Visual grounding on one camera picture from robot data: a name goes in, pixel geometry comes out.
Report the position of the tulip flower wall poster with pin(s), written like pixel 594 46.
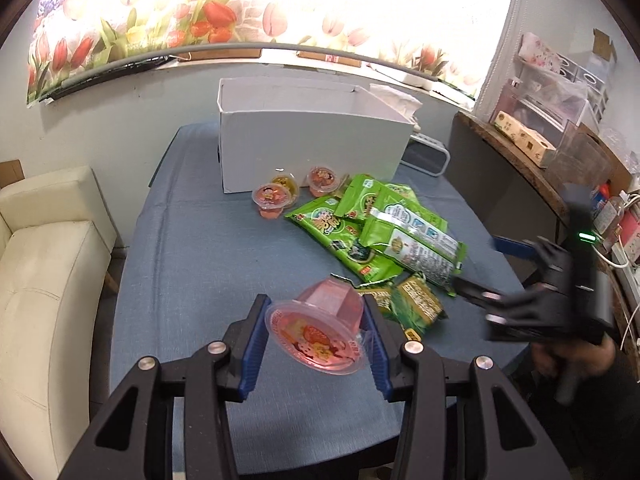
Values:
pixel 451 40

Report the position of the white cardboard box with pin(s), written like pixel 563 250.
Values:
pixel 270 125

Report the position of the tissue pack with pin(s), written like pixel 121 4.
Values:
pixel 404 103

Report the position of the red jelly cup right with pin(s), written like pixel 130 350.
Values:
pixel 322 181

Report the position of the cream leather sofa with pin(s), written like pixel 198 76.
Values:
pixel 56 244

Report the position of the beige patterned carton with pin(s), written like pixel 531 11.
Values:
pixel 529 141

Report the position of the small dark green snack packet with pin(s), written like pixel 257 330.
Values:
pixel 415 307

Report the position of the large green seaweed bag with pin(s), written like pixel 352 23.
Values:
pixel 340 237

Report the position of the person right hand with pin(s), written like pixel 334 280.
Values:
pixel 591 359

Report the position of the green snack bag white label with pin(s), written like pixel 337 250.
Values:
pixel 414 237

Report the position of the red jelly cup front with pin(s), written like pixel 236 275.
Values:
pixel 271 200

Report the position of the pink jelly cup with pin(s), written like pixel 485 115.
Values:
pixel 321 327

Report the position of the white framed black speaker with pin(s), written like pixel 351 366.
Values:
pixel 426 154

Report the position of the white power strip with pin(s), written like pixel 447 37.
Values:
pixel 628 253

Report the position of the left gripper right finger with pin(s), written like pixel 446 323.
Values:
pixel 462 420

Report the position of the red jelly cup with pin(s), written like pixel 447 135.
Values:
pixel 271 200
pixel 322 181

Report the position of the dark wooden side shelf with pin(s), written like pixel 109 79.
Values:
pixel 536 178

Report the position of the yellow jelly cup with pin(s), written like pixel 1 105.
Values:
pixel 289 182

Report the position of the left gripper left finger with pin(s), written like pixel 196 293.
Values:
pixel 131 436

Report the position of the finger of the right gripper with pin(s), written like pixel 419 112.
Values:
pixel 516 248
pixel 485 298

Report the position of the green snack bag back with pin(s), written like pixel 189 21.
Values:
pixel 361 193

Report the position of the clear acrylic organizer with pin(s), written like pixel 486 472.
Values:
pixel 551 91

